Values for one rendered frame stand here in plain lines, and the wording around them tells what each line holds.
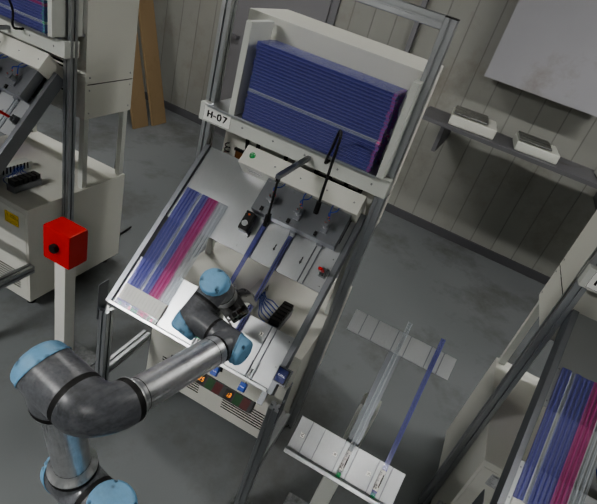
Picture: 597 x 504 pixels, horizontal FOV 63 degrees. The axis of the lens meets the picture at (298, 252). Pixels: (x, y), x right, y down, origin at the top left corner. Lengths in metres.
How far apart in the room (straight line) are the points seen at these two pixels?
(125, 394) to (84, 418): 0.08
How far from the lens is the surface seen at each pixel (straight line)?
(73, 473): 1.34
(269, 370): 1.69
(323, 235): 1.71
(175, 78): 5.88
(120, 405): 1.01
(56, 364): 1.05
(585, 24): 4.22
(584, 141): 4.60
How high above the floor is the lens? 1.96
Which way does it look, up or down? 31 degrees down
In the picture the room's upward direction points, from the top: 18 degrees clockwise
